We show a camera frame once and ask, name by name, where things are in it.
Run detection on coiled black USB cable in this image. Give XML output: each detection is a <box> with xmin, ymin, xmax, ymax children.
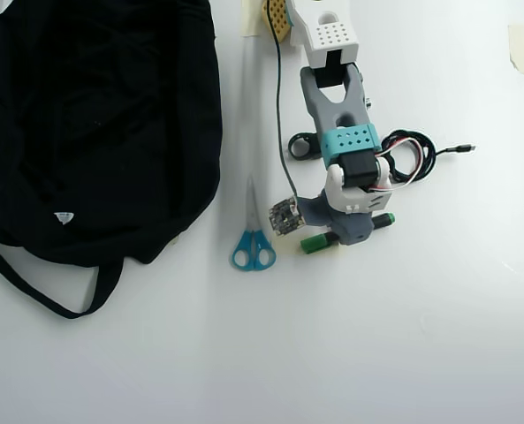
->
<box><xmin>378</xmin><ymin>128</ymin><xmax>477</xmax><ymax>185</ymax></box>

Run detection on black plastic ring clip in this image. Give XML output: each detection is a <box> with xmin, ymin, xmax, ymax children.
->
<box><xmin>286</xmin><ymin>131</ymin><xmax>323</xmax><ymax>162</ymax></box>

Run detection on black fabric bag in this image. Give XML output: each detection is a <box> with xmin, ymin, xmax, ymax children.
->
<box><xmin>0</xmin><ymin>0</ymin><xmax>224</xmax><ymax>320</ymax></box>

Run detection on camera circuit board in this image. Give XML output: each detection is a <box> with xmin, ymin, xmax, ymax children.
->
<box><xmin>268</xmin><ymin>197</ymin><xmax>308</xmax><ymax>238</ymax></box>

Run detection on thin black camera cable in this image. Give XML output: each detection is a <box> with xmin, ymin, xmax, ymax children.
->
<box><xmin>265</xmin><ymin>0</ymin><xmax>301</xmax><ymax>205</ymax></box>

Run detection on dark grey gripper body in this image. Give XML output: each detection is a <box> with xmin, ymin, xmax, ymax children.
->
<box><xmin>296</xmin><ymin>193</ymin><xmax>376</xmax><ymax>246</ymax></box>

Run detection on blue handled scissors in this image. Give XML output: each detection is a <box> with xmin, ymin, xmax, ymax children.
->
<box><xmin>230</xmin><ymin>175</ymin><xmax>277</xmax><ymax>272</ymax></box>

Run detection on yellow perforated base part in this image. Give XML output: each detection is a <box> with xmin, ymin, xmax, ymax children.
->
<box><xmin>260</xmin><ymin>0</ymin><xmax>294</xmax><ymax>44</ymax></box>

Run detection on red white black servo wire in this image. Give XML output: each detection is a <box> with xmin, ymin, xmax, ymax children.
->
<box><xmin>374</xmin><ymin>135</ymin><xmax>437</xmax><ymax>193</ymax></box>

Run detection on green capped black marker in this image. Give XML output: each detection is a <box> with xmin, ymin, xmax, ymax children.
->
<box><xmin>300</xmin><ymin>212</ymin><xmax>397</xmax><ymax>255</ymax></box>

